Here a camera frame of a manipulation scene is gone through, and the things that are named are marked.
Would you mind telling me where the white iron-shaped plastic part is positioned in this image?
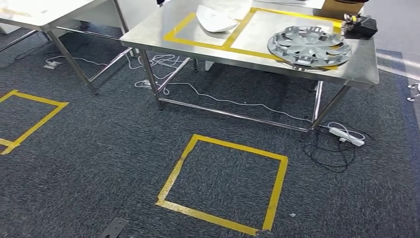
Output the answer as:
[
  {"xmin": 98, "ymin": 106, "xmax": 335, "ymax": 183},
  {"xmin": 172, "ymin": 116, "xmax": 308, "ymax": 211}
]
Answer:
[{"xmin": 196, "ymin": 4, "xmax": 239, "ymax": 34}]

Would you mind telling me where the white power strip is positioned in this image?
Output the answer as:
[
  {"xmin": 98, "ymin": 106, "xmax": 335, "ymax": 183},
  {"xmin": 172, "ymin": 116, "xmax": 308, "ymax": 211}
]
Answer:
[{"xmin": 329, "ymin": 127, "xmax": 366, "ymax": 147}]

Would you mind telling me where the white floor cable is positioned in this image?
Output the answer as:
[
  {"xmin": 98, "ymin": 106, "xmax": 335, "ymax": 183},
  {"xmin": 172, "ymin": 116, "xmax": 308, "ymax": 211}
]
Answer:
[{"xmin": 44, "ymin": 54, "xmax": 198, "ymax": 96}]

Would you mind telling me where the black floor cable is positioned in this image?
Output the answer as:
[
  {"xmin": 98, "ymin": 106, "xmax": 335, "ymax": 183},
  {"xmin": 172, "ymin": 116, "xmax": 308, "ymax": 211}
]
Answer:
[{"xmin": 303, "ymin": 119, "xmax": 375, "ymax": 174}]

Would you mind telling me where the white power strip cable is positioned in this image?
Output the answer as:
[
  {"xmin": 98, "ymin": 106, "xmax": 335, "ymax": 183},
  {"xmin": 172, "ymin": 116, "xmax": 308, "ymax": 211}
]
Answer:
[{"xmin": 162, "ymin": 82, "xmax": 366, "ymax": 140}]

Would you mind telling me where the yellow floor tape square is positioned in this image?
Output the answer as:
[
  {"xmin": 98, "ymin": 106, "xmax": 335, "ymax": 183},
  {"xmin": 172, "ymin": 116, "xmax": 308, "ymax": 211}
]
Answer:
[{"xmin": 155, "ymin": 133, "xmax": 289, "ymax": 237}]

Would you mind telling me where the white table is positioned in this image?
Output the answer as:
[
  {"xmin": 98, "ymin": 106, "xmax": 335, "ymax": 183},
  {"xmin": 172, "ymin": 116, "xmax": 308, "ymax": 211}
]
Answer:
[{"xmin": 253, "ymin": 0, "xmax": 325, "ymax": 10}]

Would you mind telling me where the grey wheel hubcap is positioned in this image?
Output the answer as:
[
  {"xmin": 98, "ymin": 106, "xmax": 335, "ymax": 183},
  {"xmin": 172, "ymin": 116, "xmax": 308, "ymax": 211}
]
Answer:
[{"xmin": 267, "ymin": 25, "xmax": 352, "ymax": 68}]

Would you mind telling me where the brown cardboard box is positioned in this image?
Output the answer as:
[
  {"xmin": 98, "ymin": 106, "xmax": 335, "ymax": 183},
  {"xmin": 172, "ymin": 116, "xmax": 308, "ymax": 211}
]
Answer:
[{"xmin": 316, "ymin": 0, "xmax": 365, "ymax": 19}]

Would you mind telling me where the pale grey table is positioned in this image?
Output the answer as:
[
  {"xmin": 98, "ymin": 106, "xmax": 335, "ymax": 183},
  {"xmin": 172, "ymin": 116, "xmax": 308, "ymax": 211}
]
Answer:
[{"xmin": 0, "ymin": 0, "xmax": 130, "ymax": 96}]

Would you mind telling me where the black open tool box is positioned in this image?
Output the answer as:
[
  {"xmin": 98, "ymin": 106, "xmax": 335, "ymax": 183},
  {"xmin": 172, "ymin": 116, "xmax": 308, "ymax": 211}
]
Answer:
[{"xmin": 341, "ymin": 13, "xmax": 378, "ymax": 39}]

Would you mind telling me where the stainless steel workbench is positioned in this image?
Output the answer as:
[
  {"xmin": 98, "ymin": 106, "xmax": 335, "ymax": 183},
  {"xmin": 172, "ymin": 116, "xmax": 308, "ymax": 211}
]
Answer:
[{"xmin": 119, "ymin": 0, "xmax": 379, "ymax": 142}]

